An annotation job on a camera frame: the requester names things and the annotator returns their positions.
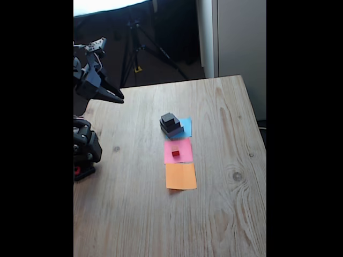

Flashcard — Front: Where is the small black cube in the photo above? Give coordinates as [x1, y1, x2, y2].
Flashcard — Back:
[161, 112, 175, 126]

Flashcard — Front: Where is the medium black block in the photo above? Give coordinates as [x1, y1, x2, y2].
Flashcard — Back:
[159, 114, 181, 132]

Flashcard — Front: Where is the large black block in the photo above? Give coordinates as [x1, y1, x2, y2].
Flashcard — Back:
[160, 124, 186, 140]

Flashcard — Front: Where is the black tripod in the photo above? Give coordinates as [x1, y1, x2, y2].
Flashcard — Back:
[119, 16, 191, 88]

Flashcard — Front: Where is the bright white panel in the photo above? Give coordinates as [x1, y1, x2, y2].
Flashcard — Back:
[73, 0, 151, 17]

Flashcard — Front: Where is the blue paper sheet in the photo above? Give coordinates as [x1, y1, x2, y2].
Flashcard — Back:
[167, 117, 193, 140]

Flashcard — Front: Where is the pink paper sheet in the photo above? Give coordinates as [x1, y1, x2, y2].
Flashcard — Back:
[163, 138, 193, 165]

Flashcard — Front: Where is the orange paper sheet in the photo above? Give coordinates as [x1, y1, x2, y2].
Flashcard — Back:
[165, 162, 198, 191]

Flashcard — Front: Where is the white cabinet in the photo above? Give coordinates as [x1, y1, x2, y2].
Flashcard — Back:
[195, 0, 267, 121]

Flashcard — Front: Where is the bare circuit board camera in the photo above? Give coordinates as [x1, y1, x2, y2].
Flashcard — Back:
[85, 36, 107, 57]

